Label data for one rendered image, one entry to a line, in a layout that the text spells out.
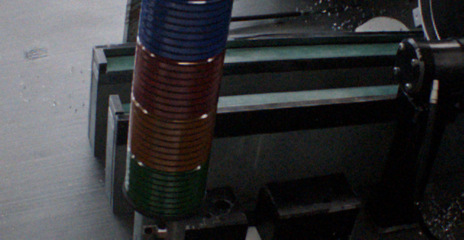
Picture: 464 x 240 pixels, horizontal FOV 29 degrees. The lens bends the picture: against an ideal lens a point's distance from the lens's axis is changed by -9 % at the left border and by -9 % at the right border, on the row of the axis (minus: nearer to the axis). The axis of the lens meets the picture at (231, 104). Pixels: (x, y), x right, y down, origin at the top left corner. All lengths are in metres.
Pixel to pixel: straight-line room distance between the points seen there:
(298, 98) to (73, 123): 0.29
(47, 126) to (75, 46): 0.19
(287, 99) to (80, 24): 0.43
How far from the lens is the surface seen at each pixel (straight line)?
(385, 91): 1.09
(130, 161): 0.68
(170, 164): 0.66
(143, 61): 0.63
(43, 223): 1.02
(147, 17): 0.61
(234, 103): 1.02
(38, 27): 1.35
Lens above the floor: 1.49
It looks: 34 degrees down
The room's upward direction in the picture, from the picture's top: 9 degrees clockwise
